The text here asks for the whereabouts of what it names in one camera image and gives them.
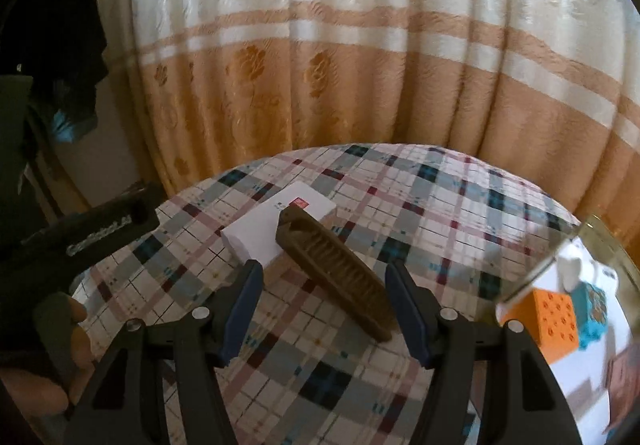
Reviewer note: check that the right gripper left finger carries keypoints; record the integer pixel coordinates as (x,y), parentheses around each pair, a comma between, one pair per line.
(234,307)

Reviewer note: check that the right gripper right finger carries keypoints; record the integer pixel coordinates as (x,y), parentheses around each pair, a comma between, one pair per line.
(416,311)

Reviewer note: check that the white paper box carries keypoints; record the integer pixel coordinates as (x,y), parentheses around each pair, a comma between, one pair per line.
(253,235)

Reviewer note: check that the brown wooden comb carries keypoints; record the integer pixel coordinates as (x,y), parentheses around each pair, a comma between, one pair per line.
(348,282)

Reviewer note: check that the orange flowered cube box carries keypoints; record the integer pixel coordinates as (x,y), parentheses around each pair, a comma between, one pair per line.
(550,319)

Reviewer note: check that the teal bear toy brick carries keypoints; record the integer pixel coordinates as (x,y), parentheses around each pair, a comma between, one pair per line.
(591,313)

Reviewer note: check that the copper pink rectangular box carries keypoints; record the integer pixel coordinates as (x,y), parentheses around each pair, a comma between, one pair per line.
(623,381)

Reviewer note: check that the person's hand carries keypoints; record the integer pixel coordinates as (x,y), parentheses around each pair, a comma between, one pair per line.
(37,396)

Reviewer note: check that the plaid tablecloth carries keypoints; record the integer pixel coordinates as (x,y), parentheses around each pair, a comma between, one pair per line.
(308,373)

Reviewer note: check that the white paper tray liner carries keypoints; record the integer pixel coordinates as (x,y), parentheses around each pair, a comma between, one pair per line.
(581,375)

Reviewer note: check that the gold metal tin tray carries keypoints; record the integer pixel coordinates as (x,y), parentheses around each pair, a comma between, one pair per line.
(598,238)

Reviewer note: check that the cream and orange curtain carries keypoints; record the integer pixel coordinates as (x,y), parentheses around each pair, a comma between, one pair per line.
(545,89)

